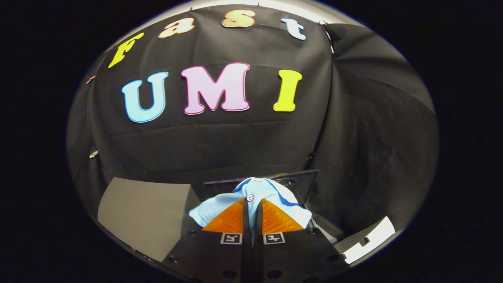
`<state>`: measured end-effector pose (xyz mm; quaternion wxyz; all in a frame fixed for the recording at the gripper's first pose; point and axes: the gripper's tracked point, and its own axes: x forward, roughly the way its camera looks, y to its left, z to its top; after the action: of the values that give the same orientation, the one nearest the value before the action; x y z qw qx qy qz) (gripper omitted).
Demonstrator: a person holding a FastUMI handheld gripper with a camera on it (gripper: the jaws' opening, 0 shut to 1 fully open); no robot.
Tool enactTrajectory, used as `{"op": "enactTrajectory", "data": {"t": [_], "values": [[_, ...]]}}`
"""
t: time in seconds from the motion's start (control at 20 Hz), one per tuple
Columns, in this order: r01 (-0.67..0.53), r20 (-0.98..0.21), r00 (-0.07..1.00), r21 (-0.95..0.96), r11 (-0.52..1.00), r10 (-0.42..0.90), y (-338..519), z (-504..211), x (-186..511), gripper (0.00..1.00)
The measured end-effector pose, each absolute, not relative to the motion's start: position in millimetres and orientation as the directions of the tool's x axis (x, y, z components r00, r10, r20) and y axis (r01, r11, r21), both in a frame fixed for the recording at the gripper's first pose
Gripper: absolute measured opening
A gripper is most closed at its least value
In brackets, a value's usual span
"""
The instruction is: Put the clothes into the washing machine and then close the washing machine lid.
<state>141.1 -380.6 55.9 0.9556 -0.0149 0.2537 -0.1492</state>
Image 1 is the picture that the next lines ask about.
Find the light blue polo shirt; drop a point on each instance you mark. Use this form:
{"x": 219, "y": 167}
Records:
{"x": 255, "y": 192}

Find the black backdrop cloth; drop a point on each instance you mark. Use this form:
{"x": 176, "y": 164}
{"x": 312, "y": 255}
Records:
{"x": 235, "y": 141}

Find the grey washing machine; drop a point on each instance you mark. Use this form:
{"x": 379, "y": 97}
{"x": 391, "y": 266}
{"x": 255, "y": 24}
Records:
{"x": 326, "y": 232}

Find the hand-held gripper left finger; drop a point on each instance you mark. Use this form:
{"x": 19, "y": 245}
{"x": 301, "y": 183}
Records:
{"x": 246, "y": 255}

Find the small red clip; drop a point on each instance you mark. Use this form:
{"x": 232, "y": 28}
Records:
{"x": 90, "y": 79}

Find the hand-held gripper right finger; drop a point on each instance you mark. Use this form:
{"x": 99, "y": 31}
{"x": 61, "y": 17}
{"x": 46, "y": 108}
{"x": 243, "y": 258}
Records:
{"x": 258, "y": 255}

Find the dark glass washing machine lid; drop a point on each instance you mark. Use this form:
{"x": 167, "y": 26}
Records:
{"x": 302, "y": 184}

